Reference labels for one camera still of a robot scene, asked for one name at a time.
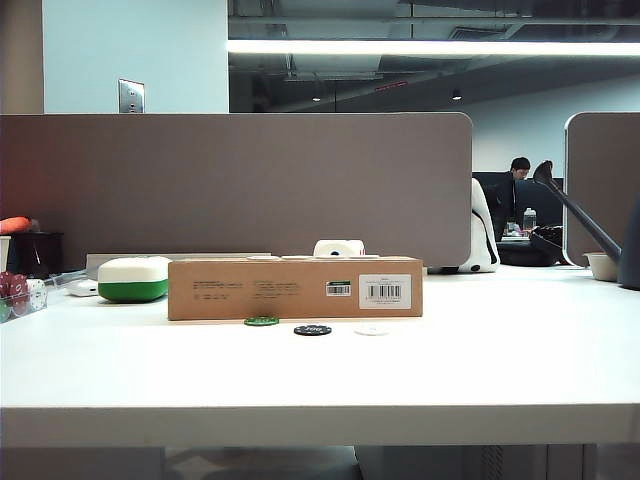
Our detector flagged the brown cardboard box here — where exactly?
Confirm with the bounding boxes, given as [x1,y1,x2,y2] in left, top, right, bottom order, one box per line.
[167,256,424,321]

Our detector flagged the white poker chip in case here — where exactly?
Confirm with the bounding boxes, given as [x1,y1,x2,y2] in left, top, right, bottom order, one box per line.
[27,279,48,314]

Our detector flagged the clear plastic chip case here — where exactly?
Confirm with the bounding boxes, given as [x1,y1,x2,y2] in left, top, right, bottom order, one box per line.
[0,272,49,325]

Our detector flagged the red poker chip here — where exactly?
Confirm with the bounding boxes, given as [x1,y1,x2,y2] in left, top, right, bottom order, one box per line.
[0,272,30,307]

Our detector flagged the wide grey desk divider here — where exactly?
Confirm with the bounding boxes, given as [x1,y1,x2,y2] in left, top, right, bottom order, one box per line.
[0,112,474,274]

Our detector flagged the white and black plush toy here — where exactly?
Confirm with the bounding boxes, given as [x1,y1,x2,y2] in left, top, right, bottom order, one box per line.
[457,178,501,274]

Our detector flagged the black computer monitor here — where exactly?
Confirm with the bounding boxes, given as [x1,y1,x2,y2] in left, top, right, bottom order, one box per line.
[472,171,515,201]

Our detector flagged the white and green container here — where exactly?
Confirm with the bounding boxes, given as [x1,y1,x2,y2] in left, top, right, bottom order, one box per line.
[97,255,171,303]

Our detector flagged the person in dark jacket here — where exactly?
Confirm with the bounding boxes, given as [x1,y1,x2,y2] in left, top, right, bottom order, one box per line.
[485,156,532,242]

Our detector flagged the black bag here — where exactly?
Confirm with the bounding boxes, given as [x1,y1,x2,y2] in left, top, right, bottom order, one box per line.
[499,224,569,266]

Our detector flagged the long ceiling light strip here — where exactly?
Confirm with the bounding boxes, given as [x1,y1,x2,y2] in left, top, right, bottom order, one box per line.
[227,38,640,57]

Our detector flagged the small white earbud case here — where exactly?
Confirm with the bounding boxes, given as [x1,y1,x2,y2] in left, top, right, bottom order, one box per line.
[67,278,100,298]

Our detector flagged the black cup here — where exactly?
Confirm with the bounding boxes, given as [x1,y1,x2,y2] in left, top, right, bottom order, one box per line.
[9,231,65,280]

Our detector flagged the beige paper bowl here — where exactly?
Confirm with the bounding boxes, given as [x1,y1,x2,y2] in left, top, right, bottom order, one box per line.
[583,251,623,282]

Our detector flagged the narrow grey desk divider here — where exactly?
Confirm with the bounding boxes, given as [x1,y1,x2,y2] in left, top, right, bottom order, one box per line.
[563,111,640,268]

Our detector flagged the dark grey watering can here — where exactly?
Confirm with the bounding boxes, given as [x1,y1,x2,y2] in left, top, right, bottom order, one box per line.
[532,159,640,291]

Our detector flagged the metal wall switch plate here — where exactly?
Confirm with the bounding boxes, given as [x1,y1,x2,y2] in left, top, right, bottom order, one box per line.
[117,78,146,114]

